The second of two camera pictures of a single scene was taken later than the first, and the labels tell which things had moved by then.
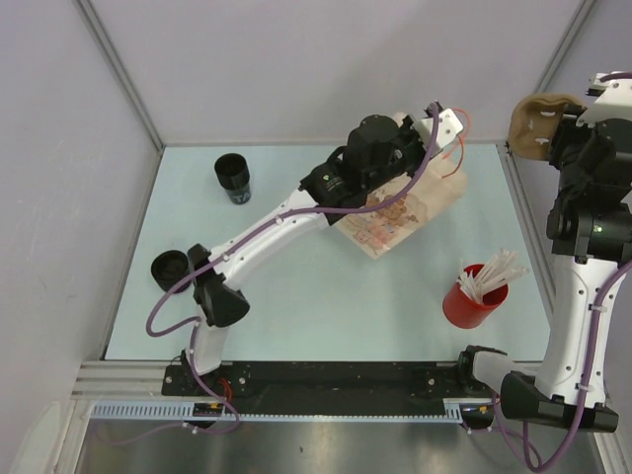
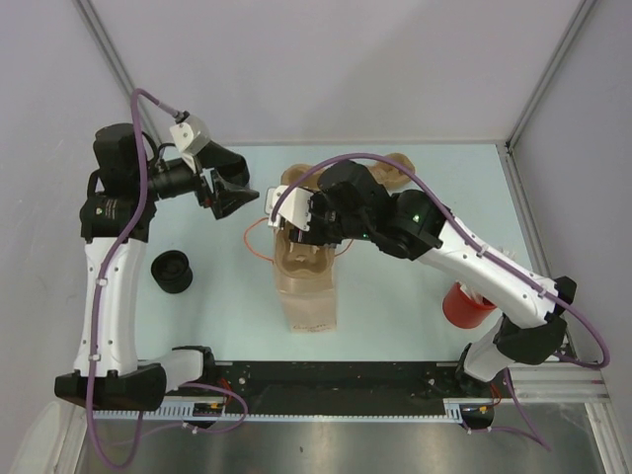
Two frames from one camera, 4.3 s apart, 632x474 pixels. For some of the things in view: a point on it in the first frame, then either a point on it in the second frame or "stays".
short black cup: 169,268 stays
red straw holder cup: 463,312 stays
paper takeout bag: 439,188 → 310,310
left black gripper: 406,129 → 223,198
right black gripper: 567,131 → 314,236
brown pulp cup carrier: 534,121 → 302,270
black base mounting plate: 324,383 stays
